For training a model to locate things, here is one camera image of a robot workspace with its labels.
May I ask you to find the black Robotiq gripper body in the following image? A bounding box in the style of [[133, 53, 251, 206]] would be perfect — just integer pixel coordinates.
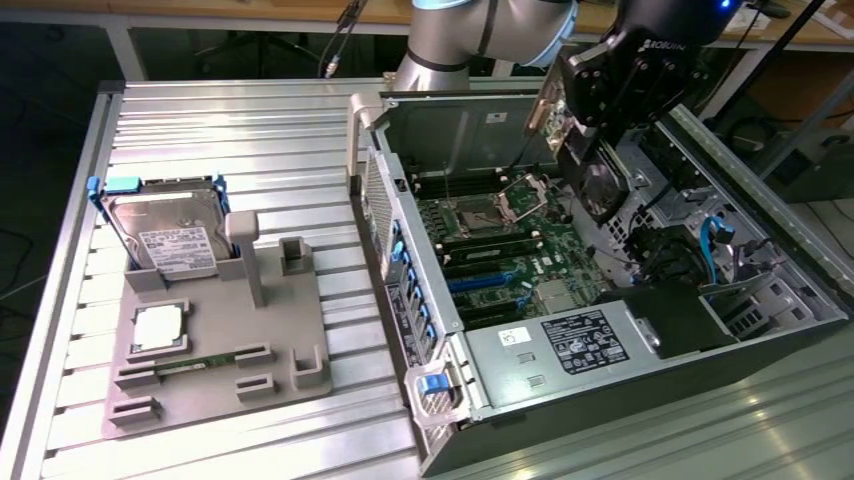
[[597, 0, 740, 69]]

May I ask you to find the black Nvidia graphics card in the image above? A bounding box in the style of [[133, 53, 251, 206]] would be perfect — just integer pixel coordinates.
[[525, 74, 633, 227]]

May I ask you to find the black stand pole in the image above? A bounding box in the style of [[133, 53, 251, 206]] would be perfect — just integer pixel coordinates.
[[758, 0, 829, 122]]

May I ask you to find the metal socket cover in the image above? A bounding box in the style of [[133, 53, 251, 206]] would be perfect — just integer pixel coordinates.
[[497, 172, 561, 225]]

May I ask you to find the black equipment box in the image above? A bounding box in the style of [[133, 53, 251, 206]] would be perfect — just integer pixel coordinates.
[[765, 127, 854, 204]]

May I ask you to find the CPU socket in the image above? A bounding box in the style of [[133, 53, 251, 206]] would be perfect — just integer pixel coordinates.
[[450, 194, 513, 236]]

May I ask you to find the green Dell motherboard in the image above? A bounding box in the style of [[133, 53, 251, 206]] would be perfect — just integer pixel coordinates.
[[410, 167, 620, 334]]

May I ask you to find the black installed RAM stick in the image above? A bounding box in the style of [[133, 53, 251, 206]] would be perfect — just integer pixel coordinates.
[[441, 242, 544, 267]]

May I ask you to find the long black expansion slot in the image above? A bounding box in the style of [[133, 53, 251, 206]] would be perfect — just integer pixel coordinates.
[[465, 310, 530, 327], [464, 298, 526, 315], [443, 261, 530, 279]]

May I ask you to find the silver chipset heat sink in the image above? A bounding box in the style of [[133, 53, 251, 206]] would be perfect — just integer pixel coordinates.
[[537, 280, 580, 309]]

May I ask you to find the blue expansion slot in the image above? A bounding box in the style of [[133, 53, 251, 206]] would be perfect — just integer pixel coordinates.
[[450, 273, 537, 294]]

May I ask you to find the wooden desk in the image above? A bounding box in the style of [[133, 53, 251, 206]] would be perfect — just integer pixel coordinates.
[[0, 0, 854, 121]]

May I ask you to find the grey power supply unit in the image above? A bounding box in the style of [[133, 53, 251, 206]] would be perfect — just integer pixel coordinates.
[[464, 299, 666, 419]]

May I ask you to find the black open PC case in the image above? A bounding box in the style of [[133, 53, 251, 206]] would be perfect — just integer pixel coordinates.
[[350, 87, 850, 479]]

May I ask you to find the silver hard disk drive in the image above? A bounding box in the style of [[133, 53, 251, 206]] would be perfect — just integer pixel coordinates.
[[110, 192, 229, 284]]

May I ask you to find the grey plastic parts rack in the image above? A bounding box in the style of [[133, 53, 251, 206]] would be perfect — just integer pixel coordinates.
[[99, 209, 337, 441]]

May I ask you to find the blue plastic disk carrier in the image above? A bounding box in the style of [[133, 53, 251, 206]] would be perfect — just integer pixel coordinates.
[[86, 172, 233, 274]]

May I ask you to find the green RAM stick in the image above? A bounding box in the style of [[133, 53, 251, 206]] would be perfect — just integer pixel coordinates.
[[154, 352, 241, 374]]

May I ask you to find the silver CPU chip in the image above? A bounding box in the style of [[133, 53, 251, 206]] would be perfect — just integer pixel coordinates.
[[131, 305, 190, 353]]

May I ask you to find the blue SATA wire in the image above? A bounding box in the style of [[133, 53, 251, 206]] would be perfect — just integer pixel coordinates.
[[698, 209, 737, 297]]

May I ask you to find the black wire bundle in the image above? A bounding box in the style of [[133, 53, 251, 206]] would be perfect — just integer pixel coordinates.
[[626, 224, 709, 291]]

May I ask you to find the grey case stop bracket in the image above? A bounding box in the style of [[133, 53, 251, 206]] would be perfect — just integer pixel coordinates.
[[346, 91, 393, 177]]

